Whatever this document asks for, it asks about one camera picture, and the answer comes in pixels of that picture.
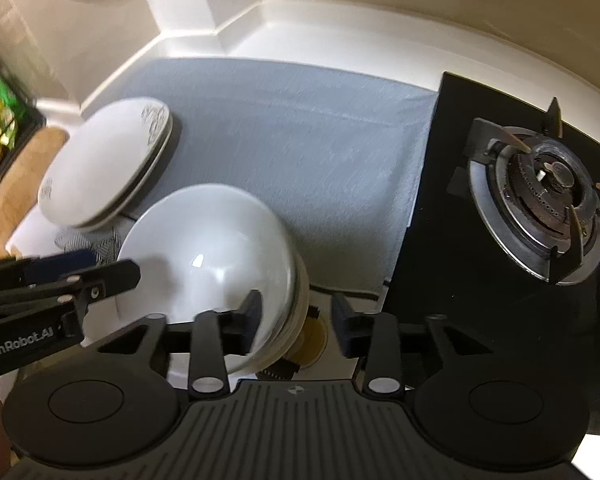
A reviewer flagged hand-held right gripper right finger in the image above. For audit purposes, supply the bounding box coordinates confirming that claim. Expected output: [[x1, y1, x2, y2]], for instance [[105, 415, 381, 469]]
[[331, 292, 494, 396]]

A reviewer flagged black wire rack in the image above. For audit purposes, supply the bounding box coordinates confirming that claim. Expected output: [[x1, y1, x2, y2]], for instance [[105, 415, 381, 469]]
[[0, 45, 48, 216]]

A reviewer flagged small white floral plate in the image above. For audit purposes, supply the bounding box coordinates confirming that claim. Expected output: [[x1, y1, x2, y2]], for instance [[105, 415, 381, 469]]
[[80, 115, 177, 235]]

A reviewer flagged large white floral square plate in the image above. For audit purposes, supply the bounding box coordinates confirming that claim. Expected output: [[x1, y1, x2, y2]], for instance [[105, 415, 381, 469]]
[[37, 96, 173, 226]]

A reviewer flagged plain white bowl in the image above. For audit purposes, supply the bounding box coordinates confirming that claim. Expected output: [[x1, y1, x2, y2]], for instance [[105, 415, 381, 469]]
[[116, 184, 301, 361]]

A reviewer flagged grey fabric mat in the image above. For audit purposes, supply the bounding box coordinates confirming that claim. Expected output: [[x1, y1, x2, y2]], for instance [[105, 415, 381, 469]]
[[80, 57, 438, 306]]

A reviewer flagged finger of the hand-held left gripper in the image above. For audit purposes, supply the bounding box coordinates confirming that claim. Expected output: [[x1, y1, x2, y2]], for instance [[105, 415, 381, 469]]
[[40, 259, 142, 312], [0, 249, 99, 293]]

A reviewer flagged yellow round object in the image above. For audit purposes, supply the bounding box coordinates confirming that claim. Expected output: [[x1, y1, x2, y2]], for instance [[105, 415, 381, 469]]
[[285, 310, 331, 367]]

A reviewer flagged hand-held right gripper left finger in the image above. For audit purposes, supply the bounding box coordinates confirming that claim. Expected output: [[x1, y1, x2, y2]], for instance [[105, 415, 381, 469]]
[[92, 289, 264, 402]]

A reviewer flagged grey patterned cloth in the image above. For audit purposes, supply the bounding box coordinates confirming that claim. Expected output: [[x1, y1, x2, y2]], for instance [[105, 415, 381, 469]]
[[55, 225, 127, 267]]

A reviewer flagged wooden cutting board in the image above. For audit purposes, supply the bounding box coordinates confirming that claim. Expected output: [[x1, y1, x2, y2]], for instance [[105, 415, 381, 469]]
[[0, 127, 70, 261]]

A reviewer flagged black gas stove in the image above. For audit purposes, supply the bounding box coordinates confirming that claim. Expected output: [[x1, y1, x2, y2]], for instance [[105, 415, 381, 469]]
[[380, 71, 600, 441]]

